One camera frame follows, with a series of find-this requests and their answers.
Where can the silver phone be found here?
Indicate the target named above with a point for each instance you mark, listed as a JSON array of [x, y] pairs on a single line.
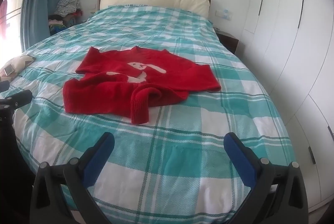
[[9, 70]]

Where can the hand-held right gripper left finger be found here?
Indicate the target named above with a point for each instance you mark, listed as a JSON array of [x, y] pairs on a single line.
[[97, 161]]

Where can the pile of colourful clothes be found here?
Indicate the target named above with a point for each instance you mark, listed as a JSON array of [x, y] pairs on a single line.
[[58, 24]]

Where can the dark wooden nightstand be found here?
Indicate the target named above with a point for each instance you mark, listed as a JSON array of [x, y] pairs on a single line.
[[229, 40]]

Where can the grey patterned cloth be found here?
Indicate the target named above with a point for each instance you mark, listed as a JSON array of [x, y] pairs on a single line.
[[67, 6]]

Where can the red knit sweater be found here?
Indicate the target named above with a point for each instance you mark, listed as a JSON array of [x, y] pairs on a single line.
[[109, 91]]

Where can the blue curtain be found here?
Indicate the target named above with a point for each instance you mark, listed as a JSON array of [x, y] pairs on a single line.
[[39, 4]]

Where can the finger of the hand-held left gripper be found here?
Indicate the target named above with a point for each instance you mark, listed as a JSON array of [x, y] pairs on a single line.
[[19, 99]]

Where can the black phone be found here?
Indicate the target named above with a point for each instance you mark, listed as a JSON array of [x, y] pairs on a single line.
[[4, 86]]

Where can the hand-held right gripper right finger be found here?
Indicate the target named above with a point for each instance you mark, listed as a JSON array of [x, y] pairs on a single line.
[[241, 161]]

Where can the teal plaid bedspread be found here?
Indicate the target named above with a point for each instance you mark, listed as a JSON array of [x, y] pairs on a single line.
[[182, 151]]

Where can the white wardrobe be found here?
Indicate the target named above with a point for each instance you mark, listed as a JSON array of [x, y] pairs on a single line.
[[287, 31]]

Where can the beige patterned pillow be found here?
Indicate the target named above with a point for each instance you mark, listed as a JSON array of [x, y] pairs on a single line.
[[22, 61]]

